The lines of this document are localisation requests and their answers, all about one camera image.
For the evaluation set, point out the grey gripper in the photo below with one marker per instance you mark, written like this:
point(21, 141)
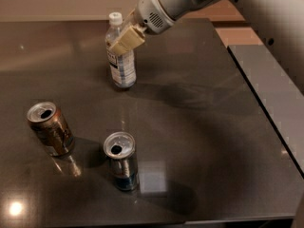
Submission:
point(149, 12)

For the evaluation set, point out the clear plastic water bottle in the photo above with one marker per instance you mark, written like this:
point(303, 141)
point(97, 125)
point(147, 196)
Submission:
point(122, 67)

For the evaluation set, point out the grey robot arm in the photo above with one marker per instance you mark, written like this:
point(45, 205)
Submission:
point(279, 24)

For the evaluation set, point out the silver blue redbull can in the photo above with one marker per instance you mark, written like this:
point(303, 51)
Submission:
point(120, 148)

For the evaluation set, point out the brown soda can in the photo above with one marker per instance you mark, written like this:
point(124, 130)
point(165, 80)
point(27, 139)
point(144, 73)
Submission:
point(48, 123)

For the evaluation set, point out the grey side table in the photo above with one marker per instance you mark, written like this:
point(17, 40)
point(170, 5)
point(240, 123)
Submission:
point(276, 93)

